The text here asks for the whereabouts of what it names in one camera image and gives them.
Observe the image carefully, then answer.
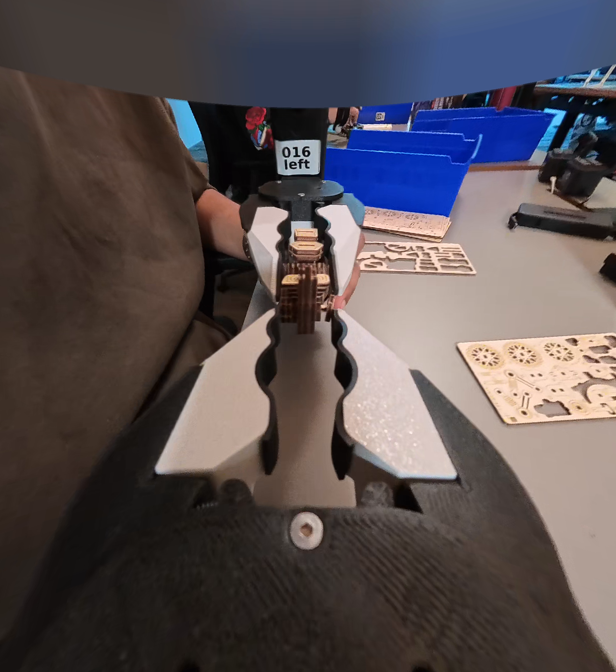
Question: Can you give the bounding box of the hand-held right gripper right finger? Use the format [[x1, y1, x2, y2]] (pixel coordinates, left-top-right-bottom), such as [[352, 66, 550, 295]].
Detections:
[[331, 310, 458, 481]]

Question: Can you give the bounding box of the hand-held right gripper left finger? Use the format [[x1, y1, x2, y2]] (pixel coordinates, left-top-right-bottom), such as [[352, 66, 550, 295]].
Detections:
[[155, 309, 279, 476]]

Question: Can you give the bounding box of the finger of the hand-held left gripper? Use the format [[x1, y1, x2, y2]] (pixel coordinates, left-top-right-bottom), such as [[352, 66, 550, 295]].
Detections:
[[320, 204, 364, 293], [246, 206, 291, 303]]

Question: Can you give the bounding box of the wooden motorcycle model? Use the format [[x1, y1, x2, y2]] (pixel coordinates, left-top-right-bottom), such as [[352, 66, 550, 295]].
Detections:
[[276, 227, 336, 334]]

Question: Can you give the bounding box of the person's left forearm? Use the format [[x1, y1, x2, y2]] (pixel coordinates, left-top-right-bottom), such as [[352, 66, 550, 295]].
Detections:
[[195, 188, 251, 260]]

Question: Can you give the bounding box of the grey desk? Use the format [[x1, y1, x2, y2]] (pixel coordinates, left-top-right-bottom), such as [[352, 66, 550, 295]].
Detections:
[[242, 152, 616, 672]]

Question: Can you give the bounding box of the person's left hand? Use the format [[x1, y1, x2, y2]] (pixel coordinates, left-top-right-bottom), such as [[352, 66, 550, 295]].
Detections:
[[330, 232, 367, 312]]

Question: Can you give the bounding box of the stack of wooden sheets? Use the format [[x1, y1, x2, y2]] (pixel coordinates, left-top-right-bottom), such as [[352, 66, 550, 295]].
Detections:
[[363, 207, 453, 243]]

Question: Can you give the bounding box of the blue plastic bin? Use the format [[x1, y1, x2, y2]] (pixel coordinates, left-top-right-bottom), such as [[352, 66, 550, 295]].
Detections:
[[325, 131, 483, 217], [410, 106, 556, 163]]

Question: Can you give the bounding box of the wooden sheet with large cutout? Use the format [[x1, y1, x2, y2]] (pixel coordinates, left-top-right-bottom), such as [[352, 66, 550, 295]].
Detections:
[[356, 241, 477, 276]]

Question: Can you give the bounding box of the wooden sheet with rod parts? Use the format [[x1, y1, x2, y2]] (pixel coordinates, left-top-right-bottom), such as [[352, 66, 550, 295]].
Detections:
[[457, 332, 616, 426]]

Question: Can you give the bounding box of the person's olive shirt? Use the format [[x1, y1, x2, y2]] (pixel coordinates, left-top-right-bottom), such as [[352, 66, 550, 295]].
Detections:
[[0, 60, 246, 652]]

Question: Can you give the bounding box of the black long case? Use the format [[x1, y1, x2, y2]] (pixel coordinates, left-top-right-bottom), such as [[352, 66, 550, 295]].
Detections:
[[507, 202, 616, 240]]

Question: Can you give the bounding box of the black device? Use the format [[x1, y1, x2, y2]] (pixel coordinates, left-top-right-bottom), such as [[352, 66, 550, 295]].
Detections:
[[539, 131, 616, 196]]

